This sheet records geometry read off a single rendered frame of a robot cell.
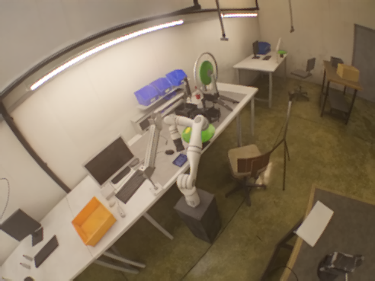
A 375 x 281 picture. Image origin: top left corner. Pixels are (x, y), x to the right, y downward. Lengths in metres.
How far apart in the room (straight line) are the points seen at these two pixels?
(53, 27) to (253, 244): 3.05
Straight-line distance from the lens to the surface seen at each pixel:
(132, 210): 1.38
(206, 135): 1.43
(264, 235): 2.07
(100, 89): 1.86
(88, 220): 1.63
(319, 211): 1.19
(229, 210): 2.16
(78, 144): 1.90
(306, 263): 1.09
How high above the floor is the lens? 1.97
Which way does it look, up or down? 39 degrees down
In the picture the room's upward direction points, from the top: 17 degrees counter-clockwise
